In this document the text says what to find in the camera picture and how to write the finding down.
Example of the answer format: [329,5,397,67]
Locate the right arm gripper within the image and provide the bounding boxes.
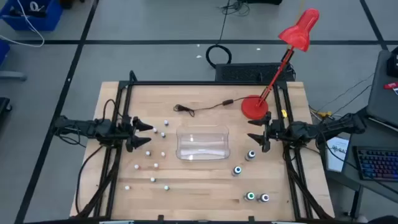
[247,111,295,152]

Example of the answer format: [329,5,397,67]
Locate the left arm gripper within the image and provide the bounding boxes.
[116,114,154,153]

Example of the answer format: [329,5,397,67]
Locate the red desk lamp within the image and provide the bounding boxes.
[241,8,320,121]

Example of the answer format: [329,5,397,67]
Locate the clear plastic bin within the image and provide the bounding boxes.
[175,124,231,161]

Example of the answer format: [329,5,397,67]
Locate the black mesh box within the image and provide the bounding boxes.
[215,63,295,83]

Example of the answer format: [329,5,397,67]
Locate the white printed paper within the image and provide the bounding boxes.
[325,136,349,172]

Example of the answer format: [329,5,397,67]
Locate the grey desk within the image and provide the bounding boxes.
[323,105,398,218]

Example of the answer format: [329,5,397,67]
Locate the backlit computer keyboard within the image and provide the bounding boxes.
[353,145,398,182]

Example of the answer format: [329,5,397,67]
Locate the black floor object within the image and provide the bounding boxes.
[0,96,13,114]

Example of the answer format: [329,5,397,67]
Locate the grey floor bar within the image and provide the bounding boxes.
[0,71,27,82]

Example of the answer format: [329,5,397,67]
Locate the blue storage bin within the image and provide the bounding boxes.
[0,0,63,32]
[0,40,11,67]

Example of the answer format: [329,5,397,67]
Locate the black desk object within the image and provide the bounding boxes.
[386,46,398,78]

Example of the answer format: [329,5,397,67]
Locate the black lamp power cord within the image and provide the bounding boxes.
[173,96,249,118]

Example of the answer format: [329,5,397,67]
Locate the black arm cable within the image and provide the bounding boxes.
[75,144,105,215]

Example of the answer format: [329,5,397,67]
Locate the black coiled floor cable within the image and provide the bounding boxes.
[205,0,233,70]

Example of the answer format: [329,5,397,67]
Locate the black cable tangle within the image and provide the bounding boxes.
[219,0,251,17]

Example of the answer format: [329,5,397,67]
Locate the white cable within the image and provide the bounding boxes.
[0,0,46,49]

